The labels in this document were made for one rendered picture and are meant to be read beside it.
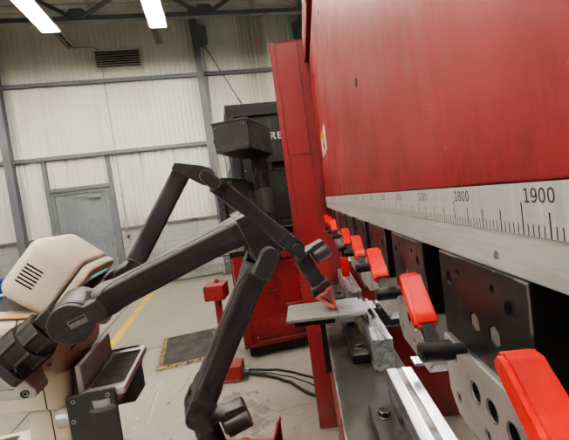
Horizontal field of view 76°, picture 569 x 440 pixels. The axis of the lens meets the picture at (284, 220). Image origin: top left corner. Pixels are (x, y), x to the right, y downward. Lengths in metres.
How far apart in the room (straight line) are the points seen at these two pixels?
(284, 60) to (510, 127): 2.05
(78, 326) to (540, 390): 0.70
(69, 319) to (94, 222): 7.64
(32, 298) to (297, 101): 1.68
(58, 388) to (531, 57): 1.01
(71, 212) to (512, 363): 8.44
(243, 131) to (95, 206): 6.31
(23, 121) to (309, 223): 7.56
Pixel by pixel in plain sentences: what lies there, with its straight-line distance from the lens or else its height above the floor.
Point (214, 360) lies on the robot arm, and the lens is 0.85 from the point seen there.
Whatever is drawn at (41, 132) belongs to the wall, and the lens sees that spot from 8.88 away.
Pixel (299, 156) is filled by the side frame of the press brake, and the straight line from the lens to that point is 2.15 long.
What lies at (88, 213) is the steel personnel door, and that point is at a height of 1.68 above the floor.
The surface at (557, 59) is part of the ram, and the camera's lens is 0.24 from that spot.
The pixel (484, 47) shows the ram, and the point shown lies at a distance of 0.30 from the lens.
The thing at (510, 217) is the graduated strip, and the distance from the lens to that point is 0.28.
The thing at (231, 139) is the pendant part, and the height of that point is 1.83.
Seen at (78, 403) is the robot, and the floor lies 1.03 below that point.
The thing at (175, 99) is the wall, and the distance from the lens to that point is 8.45.
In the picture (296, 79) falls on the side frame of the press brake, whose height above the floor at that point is 2.08.
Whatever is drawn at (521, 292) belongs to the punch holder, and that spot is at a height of 1.32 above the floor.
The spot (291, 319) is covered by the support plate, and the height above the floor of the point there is 1.00.
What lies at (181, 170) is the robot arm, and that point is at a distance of 1.14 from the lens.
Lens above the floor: 1.40
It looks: 3 degrees down
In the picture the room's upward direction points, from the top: 8 degrees counter-clockwise
